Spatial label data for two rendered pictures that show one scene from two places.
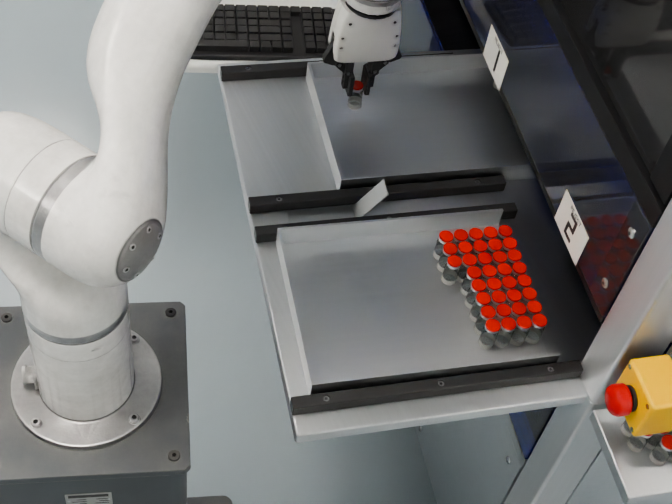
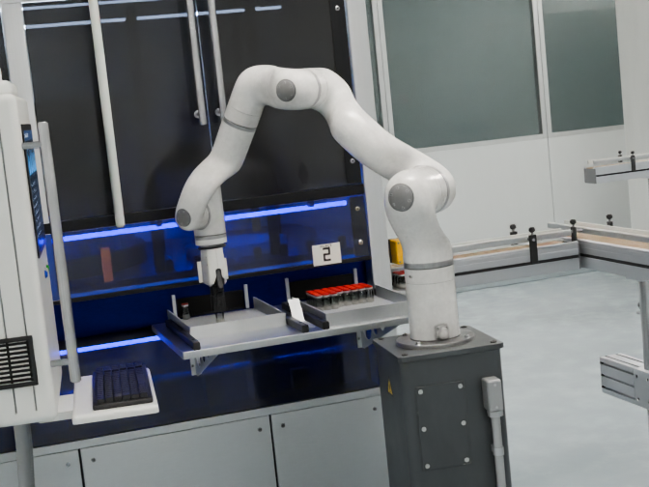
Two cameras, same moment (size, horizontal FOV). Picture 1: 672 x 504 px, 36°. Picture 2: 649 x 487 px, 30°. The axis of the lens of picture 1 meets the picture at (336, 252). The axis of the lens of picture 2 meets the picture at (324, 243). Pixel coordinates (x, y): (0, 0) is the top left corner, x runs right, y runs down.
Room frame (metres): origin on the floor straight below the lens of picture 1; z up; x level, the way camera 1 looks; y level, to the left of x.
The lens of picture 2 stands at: (0.75, 3.18, 1.47)
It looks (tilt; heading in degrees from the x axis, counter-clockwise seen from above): 7 degrees down; 273
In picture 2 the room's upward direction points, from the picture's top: 6 degrees counter-clockwise
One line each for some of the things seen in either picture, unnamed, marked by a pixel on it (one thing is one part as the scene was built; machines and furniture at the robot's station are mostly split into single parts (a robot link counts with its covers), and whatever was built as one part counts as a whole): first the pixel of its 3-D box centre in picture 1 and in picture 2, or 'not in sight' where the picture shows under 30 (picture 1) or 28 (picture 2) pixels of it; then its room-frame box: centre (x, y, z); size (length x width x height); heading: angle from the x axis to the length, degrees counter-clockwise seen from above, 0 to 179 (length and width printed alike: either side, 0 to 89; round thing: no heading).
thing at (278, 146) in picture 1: (407, 214); (291, 321); (1.06, -0.10, 0.87); 0.70 x 0.48 x 0.02; 20
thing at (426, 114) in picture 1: (425, 118); (224, 317); (1.24, -0.10, 0.90); 0.34 x 0.26 x 0.04; 110
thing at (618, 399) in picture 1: (622, 399); not in sight; (0.71, -0.38, 1.00); 0.04 x 0.04 x 0.04; 20
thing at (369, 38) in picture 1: (367, 25); (213, 263); (1.24, 0.01, 1.07); 0.10 x 0.08 x 0.11; 110
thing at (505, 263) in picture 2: not in sight; (473, 257); (0.51, -0.65, 0.92); 0.69 x 0.16 x 0.16; 20
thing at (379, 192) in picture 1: (337, 203); (300, 313); (1.02, 0.01, 0.91); 0.14 x 0.03 x 0.06; 109
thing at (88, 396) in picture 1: (82, 345); (432, 302); (0.68, 0.29, 0.95); 0.19 x 0.19 x 0.18
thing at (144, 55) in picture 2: not in sight; (122, 105); (1.46, -0.13, 1.51); 0.47 x 0.01 x 0.59; 20
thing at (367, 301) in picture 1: (412, 297); (352, 304); (0.88, -0.12, 0.90); 0.34 x 0.26 x 0.04; 110
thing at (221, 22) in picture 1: (230, 29); (121, 384); (1.46, 0.26, 0.82); 0.40 x 0.14 x 0.02; 104
